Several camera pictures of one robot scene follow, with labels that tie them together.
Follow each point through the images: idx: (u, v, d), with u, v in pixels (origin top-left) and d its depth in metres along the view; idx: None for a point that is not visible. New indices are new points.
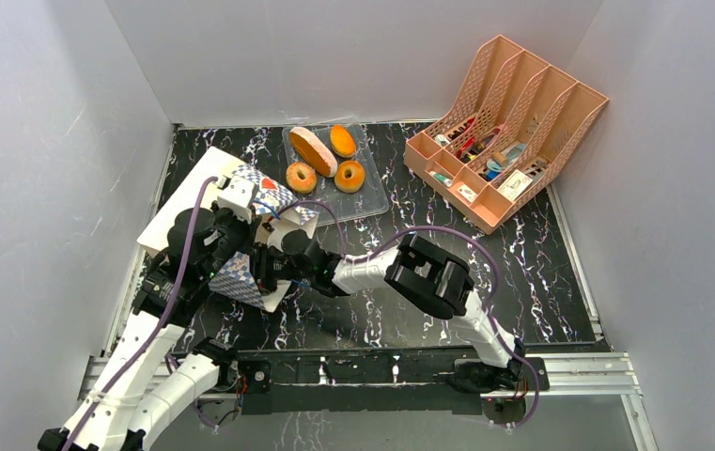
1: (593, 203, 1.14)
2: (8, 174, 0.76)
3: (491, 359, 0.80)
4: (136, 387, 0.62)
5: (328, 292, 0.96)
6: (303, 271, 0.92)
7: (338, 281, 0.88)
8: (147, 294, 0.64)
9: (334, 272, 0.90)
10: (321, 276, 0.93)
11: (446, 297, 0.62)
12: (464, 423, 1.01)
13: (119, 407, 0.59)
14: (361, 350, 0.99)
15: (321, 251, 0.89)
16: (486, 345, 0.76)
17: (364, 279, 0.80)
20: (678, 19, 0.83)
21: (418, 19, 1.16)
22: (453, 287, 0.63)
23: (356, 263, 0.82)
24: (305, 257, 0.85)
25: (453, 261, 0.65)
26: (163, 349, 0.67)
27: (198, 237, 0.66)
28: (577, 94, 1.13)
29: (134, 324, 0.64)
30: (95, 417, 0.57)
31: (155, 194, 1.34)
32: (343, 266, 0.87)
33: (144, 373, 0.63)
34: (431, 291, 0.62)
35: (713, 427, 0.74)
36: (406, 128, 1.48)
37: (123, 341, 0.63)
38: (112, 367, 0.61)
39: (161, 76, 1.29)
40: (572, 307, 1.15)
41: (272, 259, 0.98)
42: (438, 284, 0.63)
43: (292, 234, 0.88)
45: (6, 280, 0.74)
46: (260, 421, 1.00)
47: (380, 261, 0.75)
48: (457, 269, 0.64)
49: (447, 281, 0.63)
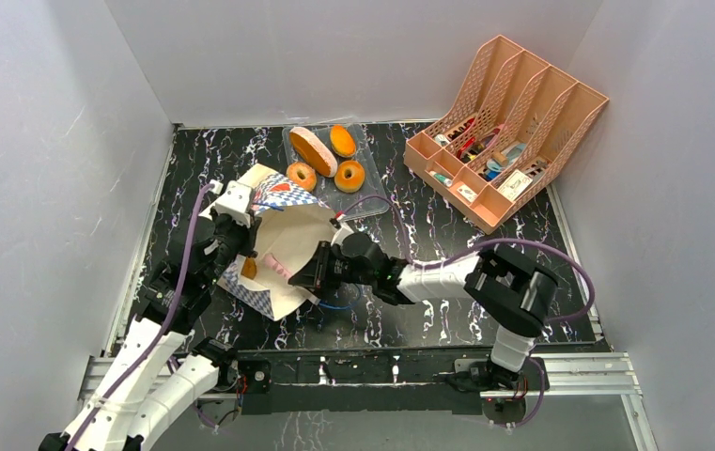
1: (593, 203, 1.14)
2: (8, 174, 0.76)
3: (505, 362, 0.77)
4: (136, 393, 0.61)
5: (391, 299, 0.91)
6: (362, 275, 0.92)
7: (403, 287, 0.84)
8: (149, 301, 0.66)
9: (397, 277, 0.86)
10: (383, 282, 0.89)
11: (533, 311, 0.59)
12: (465, 424, 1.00)
13: (119, 412, 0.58)
14: (361, 350, 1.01)
15: (383, 255, 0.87)
16: (517, 354, 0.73)
17: (436, 287, 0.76)
20: (677, 18, 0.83)
21: (418, 19, 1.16)
22: (540, 301, 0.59)
23: (425, 270, 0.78)
24: (366, 260, 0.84)
25: (540, 272, 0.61)
26: (165, 357, 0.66)
27: (200, 247, 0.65)
28: (577, 94, 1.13)
29: (136, 331, 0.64)
30: (96, 423, 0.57)
31: (155, 194, 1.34)
32: (410, 272, 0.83)
33: (145, 380, 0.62)
34: (517, 303, 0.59)
35: (713, 427, 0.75)
36: (406, 128, 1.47)
37: (126, 347, 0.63)
38: (113, 373, 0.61)
39: (161, 76, 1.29)
40: (572, 307, 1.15)
41: (332, 259, 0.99)
42: (524, 296, 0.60)
43: (352, 237, 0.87)
45: (7, 280, 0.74)
46: (260, 420, 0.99)
47: (455, 268, 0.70)
48: (545, 280, 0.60)
49: (535, 292, 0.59)
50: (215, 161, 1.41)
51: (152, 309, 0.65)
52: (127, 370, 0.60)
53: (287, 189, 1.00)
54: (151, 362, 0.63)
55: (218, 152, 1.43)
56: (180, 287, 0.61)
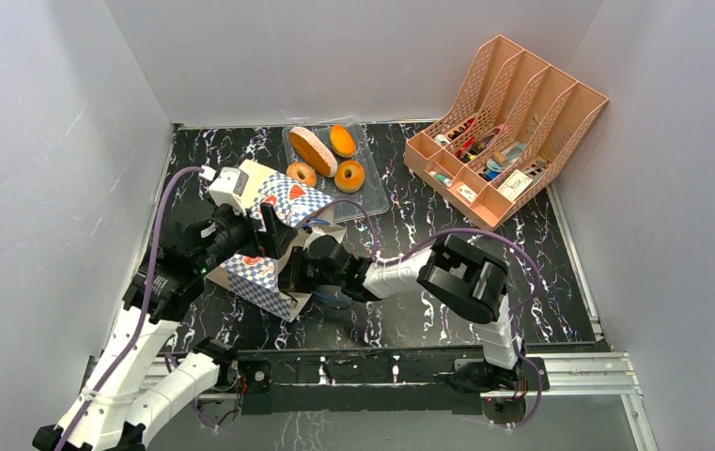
1: (593, 203, 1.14)
2: (8, 174, 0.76)
3: (498, 359, 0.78)
4: (129, 384, 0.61)
5: (359, 296, 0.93)
6: (331, 276, 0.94)
7: (367, 285, 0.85)
8: (136, 287, 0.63)
9: (364, 275, 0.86)
10: (351, 281, 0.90)
11: (485, 299, 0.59)
12: (465, 423, 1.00)
13: (112, 405, 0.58)
14: (361, 350, 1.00)
15: (351, 255, 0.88)
16: (501, 349, 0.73)
17: (397, 282, 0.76)
20: (677, 19, 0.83)
21: (418, 19, 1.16)
22: (490, 288, 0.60)
23: (386, 266, 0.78)
24: (331, 261, 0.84)
25: (490, 261, 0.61)
26: (158, 346, 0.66)
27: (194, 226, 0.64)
28: (578, 94, 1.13)
29: (125, 321, 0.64)
30: (88, 415, 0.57)
31: (155, 194, 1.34)
32: (374, 269, 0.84)
33: (136, 370, 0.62)
34: (467, 292, 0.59)
35: (713, 428, 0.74)
36: (406, 128, 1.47)
37: (114, 338, 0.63)
38: (102, 365, 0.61)
39: (162, 76, 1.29)
40: (572, 307, 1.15)
41: (304, 264, 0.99)
42: (474, 285, 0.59)
43: (318, 241, 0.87)
45: (7, 280, 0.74)
46: (260, 420, 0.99)
47: (411, 262, 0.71)
48: (495, 269, 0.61)
49: (486, 281, 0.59)
50: (215, 161, 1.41)
51: (140, 297, 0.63)
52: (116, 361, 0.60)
53: (303, 193, 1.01)
54: (142, 351, 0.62)
55: (218, 152, 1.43)
56: (151, 267, 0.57)
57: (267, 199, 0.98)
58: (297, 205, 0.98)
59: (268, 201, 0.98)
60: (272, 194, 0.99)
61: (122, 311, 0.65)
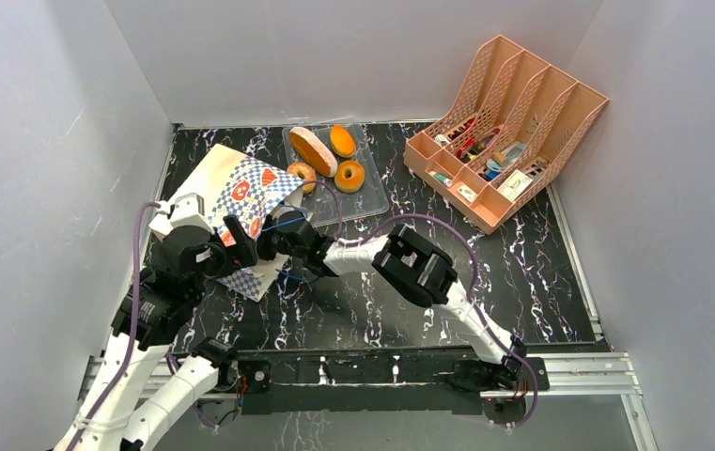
1: (593, 204, 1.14)
2: (9, 174, 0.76)
3: (486, 354, 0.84)
4: (123, 409, 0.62)
5: (317, 272, 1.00)
6: (294, 250, 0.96)
7: (329, 262, 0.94)
8: (125, 314, 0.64)
9: (325, 253, 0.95)
10: (312, 256, 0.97)
11: (427, 286, 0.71)
12: (464, 423, 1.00)
13: (105, 431, 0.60)
14: (361, 350, 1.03)
15: (316, 232, 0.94)
16: (475, 338, 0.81)
17: (354, 262, 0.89)
20: (678, 19, 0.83)
21: (418, 19, 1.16)
22: (433, 279, 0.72)
23: (347, 246, 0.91)
24: (297, 236, 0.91)
25: (437, 255, 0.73)
26: (150, 366, 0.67)
27: (189, 252, 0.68)
28: (577, 94, 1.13)
29: (116, 348, 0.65)
30: (83, 442, 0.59)
31: (155, 194, 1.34)
32: (334, 248, 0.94)
33: (129, 395, 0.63)
34: (414, 280, 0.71)
35: (713, 428, 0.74)
36: (406, 128, 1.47)
37: (105, 365, 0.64)
38: (96, 391, 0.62)
39: (161, 76, 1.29)
40: (572, 307, 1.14)
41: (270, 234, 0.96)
42: (421, 274, 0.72)
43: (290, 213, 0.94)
45: (7, 280, 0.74)
46: (260, 421, 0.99)
47: (368, 247, 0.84)
48: (439, 262, 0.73)
49: (429, 272, 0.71)
50: None
51: (127, 324, 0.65)
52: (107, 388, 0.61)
53: (275, 178, 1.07)
54: (132, 377, 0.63)
55: None
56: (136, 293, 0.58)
57: (240, 184, 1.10)
58: (270, 192, 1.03)
59: (240, 186, 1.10)
60: (245, 180, 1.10)
61: (111, 337, 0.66)
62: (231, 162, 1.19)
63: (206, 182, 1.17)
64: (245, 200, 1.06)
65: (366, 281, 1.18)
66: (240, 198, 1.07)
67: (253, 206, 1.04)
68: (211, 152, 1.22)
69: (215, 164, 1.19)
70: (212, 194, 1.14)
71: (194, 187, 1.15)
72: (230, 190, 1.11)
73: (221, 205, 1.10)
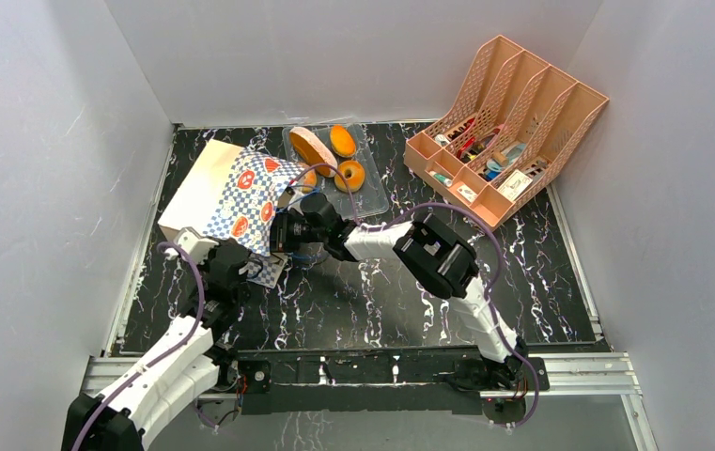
1: (593, 204, 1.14)
2: (9, 174, 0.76)
3: (489, 352, 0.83)
4: (168, 375, 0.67)
5: (337, 255, 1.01)
6: (318, 233, 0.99)
7: (348, 245, 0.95)
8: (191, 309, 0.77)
9: (347, 236, 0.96)
10: (334, 240, 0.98)
11: (446, 275, 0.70)
12: (465, 424, 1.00)
13: (154, 383, 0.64)
14: (361, 350, 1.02)
15: (338, 215, 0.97)
16: (485, 335, 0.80)
17: (375, 247, 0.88)
20: (677, 21, 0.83)
21: (417, 19, 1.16)
22: (455, 270, 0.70)
23: (369, 231, 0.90)
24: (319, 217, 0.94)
25: (460, 245, 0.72)
26: (196, 352, 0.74)
27: (234, 267, 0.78)
28: (578, 94, 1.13)
29: (179, 323, 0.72)
30: (132, 387, 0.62)
31: (155, 194, 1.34)
32: (356, 233, 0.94)
33: (177, 365, 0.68)
34: (433, 269, 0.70)
35: (713, 428, 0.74)
36: (406, 128, 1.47)
37: (168, 334, 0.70)
38: (155, 350, 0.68)
39: (161, 77, 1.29)
40: (572, 307, 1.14)
41: (291, 223, 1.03)
42: (442, 264, 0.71)
43: (312, 196, 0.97)
45: (6, 279, 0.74)
46: (260, 420, 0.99)
47: (392, 232, 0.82)
48: (462, 253, 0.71)
49: (450, 263, 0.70)
50: None
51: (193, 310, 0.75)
52: (167, 350, 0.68)
53: (278, 164, 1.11)
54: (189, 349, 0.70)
55: None
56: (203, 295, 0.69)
57: (244, 174, 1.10)
58: (277, 177, 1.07)
59: (245, 175, 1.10)
60: (249, 169, 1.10)
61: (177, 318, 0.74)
62: (227, 158, 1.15)
63: (205, 179, 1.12)
64: (253, 188, 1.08)
65: (366, 282, 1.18)
66: (246, 187, 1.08)
67: (261, 192, 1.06)
68: (206, 149, 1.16)
69: (209, 161, 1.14)
70: (215, 189, 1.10)
71: (194, 188, 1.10)
72: (234, 180, 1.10)
73: (227, 197, 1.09)
